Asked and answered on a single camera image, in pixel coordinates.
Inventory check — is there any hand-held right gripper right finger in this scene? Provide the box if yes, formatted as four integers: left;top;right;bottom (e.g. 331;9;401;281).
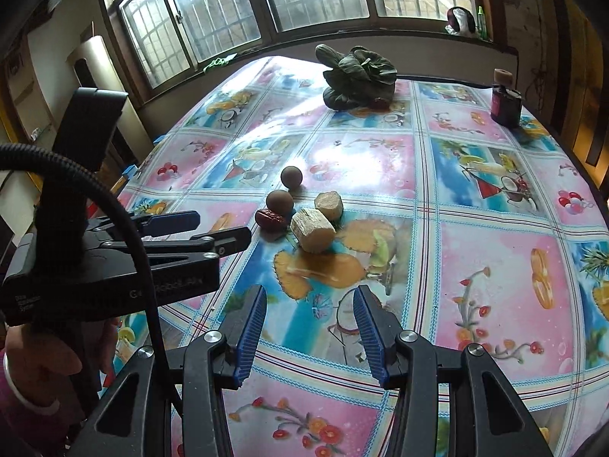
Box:
353;284;555;457

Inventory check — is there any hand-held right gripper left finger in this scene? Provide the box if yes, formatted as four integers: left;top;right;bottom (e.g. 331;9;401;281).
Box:
92;284;268;457

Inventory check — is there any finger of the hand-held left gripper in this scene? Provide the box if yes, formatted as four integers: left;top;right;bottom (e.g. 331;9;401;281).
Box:
113;227;252;260
95;210;201;240

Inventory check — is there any red date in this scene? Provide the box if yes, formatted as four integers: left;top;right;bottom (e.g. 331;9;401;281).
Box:
255;208;289;230

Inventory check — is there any large yam chunk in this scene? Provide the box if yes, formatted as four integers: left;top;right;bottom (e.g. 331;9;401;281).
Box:
290;208;337;253

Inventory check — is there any small yam chunk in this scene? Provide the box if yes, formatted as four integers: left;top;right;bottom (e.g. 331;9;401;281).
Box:
315;191;344;222

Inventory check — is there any person's left forearm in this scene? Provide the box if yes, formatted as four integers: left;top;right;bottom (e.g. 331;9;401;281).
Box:
0;371;81;457

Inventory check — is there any person's left hand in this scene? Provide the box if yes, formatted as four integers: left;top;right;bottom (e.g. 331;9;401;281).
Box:
2;324;83;410

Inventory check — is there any printed plastic tablecloth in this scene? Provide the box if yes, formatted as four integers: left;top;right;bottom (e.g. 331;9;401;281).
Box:
97;56;609;457

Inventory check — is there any green cloth on windowsill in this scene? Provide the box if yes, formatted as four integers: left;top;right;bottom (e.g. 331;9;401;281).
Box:
202;54;237;73

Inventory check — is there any white tall appliance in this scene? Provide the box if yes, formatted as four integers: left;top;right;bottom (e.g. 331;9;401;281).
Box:
67;35;153;163

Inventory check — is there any window with metal bars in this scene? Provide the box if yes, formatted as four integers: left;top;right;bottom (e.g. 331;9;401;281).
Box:
95;0;496;105

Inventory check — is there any dark green leafy vegetable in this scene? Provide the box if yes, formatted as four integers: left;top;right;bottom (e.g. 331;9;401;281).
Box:
315;44;399;111

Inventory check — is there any dark bottle with pink label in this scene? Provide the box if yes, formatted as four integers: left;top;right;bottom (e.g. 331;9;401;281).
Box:
491;69;523;128

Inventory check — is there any red and white helmet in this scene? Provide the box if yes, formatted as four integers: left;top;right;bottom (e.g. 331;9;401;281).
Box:
445;6;478;38

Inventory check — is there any yellow wooden panel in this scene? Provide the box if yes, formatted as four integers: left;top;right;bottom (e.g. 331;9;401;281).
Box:
556;0;609;177

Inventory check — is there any white bracelet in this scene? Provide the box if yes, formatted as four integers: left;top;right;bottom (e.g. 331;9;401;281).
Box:
2;352;60;412

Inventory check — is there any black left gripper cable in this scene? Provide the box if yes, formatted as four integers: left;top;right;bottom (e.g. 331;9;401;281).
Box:
0;142;174;405

